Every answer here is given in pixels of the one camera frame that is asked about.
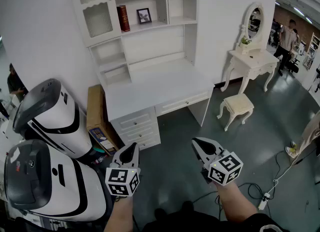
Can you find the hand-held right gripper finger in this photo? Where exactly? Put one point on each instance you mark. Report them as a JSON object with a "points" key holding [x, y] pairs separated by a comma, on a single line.
{"points": [[213, 146], [198, 152]]}

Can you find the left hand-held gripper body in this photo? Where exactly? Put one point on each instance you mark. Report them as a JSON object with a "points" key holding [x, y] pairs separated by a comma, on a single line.
{"points": [[120, 179]]}

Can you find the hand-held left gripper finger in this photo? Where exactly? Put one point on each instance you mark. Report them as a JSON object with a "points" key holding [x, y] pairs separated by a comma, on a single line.
{"points": [[136, 154], [120, 154]]}

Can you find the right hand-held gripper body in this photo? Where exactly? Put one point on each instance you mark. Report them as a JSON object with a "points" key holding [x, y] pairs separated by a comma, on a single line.
{"points": [[225, 169]]}

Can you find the thick red book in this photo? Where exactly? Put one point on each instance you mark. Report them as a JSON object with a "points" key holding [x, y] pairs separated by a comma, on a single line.
{"points": [[123, 18]]}

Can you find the white shelf compartment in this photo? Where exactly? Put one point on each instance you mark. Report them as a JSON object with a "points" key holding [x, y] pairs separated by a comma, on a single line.
{"points": [[150, 1]]}

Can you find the person's left forearm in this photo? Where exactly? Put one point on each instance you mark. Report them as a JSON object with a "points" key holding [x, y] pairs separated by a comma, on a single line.
{"points": [[120, 213]]}

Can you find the person's right forearm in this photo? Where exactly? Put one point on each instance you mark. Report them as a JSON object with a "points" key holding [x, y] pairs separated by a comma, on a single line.
{"points": [[235, 201]]}

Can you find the white desk with hutch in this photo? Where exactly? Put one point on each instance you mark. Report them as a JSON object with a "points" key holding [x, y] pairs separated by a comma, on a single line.
{"points": [[155, 86]]}

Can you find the white cushioned stool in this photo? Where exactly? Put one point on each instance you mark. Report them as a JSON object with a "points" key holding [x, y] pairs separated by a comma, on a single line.
{"points": [[238, 103]]}

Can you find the white power strip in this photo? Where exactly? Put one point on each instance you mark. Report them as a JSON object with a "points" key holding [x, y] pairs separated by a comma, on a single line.
{"points": [[264, 201]]}

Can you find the brown cardboard box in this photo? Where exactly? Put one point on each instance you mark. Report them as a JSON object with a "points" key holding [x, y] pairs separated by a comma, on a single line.
{"points": [[95, 111]]}

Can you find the person's black clothing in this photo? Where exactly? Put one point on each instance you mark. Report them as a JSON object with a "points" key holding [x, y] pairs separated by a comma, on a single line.
{"points": [[200, 221]]}

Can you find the white dressing table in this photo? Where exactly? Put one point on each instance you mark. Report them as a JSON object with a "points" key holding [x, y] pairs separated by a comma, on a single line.
{"points": [[252, 62]]}

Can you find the small plant in white box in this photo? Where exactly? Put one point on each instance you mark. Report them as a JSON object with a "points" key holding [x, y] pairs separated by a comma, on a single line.
{"points": [[245, 44]]}

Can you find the oval white framed mirror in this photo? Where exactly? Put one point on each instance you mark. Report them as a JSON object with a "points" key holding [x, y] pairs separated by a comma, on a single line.
{"points": [[255, 23]]}

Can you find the ribbed glass cabinet door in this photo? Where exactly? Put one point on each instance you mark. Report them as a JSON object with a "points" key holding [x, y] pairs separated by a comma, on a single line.
{"points": [[97, 21]]}

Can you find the dark picture frame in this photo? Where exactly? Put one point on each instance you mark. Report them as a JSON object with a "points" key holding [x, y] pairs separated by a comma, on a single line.
{"points": [[144, 16]]}

